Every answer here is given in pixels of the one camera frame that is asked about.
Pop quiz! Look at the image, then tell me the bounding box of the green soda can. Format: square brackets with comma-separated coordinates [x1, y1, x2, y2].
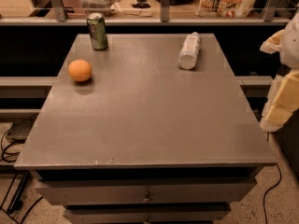
[87, 13, 108, 50]

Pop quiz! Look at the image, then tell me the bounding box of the orange fruit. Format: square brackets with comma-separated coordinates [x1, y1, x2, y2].
[68, 60, 92, 82]

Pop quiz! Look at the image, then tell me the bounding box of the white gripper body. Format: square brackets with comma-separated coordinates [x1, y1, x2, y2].
[279, 13, 299, 69]

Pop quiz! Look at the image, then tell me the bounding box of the metal shelf rail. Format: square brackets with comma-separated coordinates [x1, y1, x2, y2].
[0, 0, 298, 26]

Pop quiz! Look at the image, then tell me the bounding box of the grey drawer cabinet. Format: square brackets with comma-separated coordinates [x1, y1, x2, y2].
[16, 35, 277, 210]

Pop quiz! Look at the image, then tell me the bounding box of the black power adapter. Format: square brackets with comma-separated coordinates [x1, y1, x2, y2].
[6, 119, 34, 142]

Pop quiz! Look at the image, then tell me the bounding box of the colourful snack bag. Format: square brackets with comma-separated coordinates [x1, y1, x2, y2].
[195, 0, 256, 18]

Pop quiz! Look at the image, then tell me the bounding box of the upper drawer with knob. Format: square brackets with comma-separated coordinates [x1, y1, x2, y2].
[36, 178, 256, 205]

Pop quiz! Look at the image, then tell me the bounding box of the black cable right floor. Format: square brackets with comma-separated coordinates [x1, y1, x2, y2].
[262, 163, 283, 224]

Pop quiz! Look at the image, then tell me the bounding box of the clear plastic container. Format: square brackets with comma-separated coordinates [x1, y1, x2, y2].
[79, 0, 118, 16]

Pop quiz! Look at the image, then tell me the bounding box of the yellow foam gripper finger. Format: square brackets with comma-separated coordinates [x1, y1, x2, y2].
[260, 69, 299, 132]
[260, 30, 284, 54]

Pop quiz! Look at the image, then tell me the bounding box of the clear plastic water bottle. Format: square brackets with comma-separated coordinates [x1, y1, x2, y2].
[178, 32, 201, 70]

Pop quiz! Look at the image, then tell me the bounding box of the black cables left floor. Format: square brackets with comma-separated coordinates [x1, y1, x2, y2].
[0, 114, 45, 224]

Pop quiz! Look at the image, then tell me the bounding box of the lower drawer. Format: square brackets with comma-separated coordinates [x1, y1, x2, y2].
[64, 204, 231, 224]

